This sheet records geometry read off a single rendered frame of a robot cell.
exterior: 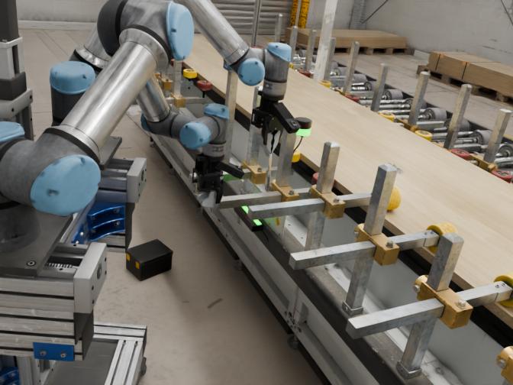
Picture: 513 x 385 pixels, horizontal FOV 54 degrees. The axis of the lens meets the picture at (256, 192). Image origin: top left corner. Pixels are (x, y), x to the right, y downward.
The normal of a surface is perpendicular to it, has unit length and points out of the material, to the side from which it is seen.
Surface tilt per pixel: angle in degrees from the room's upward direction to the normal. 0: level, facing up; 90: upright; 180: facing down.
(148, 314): 0
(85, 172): 94
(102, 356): 0
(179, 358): 0
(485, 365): 90
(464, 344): 90
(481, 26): 90
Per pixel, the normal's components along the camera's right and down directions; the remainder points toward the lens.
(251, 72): 0.11, 0.45
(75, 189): 0.85, 0.37
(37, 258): 0.12, -0.89
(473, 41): -0.85, 0.14
